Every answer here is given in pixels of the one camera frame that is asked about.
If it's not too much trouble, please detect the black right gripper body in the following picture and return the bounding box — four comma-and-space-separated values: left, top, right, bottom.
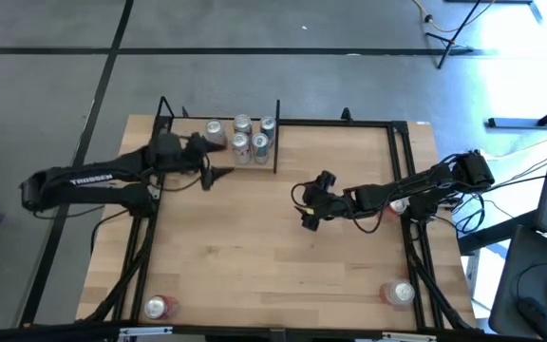
299, 169, 354, 233

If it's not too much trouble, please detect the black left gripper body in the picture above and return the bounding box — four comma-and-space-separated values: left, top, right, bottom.
179, 131, 214, 192

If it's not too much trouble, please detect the pink white Spindrift can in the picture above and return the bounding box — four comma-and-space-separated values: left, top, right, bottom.
204, 118, 227, 146

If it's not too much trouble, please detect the silver Diet Coke can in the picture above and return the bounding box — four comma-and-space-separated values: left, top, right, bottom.
230, 131, 253, 165
233, 113, 254, 137

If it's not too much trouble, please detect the blue silver Red Bull can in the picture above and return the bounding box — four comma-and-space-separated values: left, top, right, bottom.
251, 132, 271, 165
259, 115, 277, 143

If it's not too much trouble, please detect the red soda can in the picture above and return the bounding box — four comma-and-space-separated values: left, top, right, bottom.
387, 198, 411, 220
379, 279, 416, 307

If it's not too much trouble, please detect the orange Fanta can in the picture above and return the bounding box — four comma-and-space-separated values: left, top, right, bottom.
143, 294, 179, 320

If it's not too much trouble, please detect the dark beam under table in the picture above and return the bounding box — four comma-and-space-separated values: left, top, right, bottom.
457, 208, 540, 256

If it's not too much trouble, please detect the black desk foot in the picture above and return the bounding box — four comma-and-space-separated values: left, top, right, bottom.
486, 94, 547, 129

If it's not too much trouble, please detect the black tripod stand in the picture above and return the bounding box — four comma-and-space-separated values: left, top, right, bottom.
424, 0, 483, 70

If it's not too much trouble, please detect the dark grey desk mat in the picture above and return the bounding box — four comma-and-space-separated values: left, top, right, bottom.
488, 225, 547, 342

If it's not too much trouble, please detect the black computer mouse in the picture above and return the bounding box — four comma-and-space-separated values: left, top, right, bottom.
516, 296, 547, 342

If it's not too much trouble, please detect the black aluminium table frame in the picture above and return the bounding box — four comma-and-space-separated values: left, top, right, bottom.
0, 97, 536, 342

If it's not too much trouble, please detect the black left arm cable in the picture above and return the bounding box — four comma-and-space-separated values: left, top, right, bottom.
89, 208, 132, 256

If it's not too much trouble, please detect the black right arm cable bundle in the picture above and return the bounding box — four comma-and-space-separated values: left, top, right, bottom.
443, 180, 493, 237

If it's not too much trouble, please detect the silver metal bracket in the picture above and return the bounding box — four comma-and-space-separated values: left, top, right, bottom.
119, 326, 174, 339
381, 332, 439, 342

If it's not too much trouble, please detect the yellow cable with black plug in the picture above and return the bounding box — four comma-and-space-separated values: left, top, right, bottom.
410, 0, 496, 34

